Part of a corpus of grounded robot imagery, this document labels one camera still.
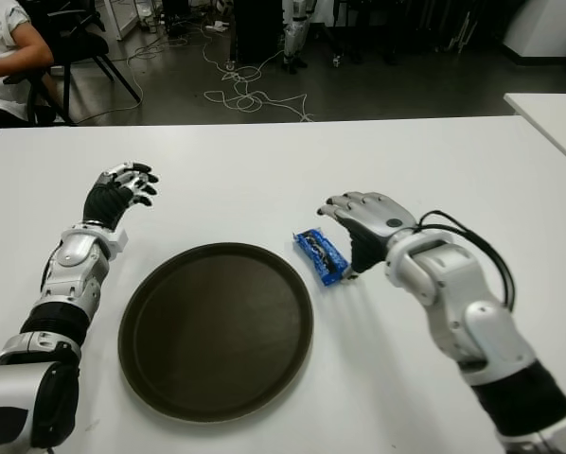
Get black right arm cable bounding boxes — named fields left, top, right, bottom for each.
left=417, top=210, right=517, bottom=313

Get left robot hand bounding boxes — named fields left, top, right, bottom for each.
left=82, top=160, right=160, bottom=233

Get black office chair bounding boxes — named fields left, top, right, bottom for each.
left=3, top=0, right=142, bottom=127

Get blue Oreo cookie pack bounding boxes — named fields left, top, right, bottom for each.
left=292, top=227, right=351, bottom=288

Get white cabinet with black base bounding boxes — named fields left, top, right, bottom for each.
left=500, top=0, right=566, bottom=61

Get round dark brown tray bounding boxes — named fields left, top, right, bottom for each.
left=117, top=241, right=315, bottom=423

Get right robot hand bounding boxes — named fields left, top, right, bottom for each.
left=315, top=191, right=419, bottom=275

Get white cabinet frame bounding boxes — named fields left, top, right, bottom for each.
left=100, top=0, right=145, bottom=42

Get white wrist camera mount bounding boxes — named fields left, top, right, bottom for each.
left=107, top=229, right=131, bottom=259

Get white side table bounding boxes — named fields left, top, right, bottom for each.
left=503, top=93, right=566, bottom=174

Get standing humanoid robot legs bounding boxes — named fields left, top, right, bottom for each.
left=281, top=0, right=318, bottom=75

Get white tangled floor cable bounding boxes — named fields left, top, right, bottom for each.
left=126, top=18, right=315, bottom=123

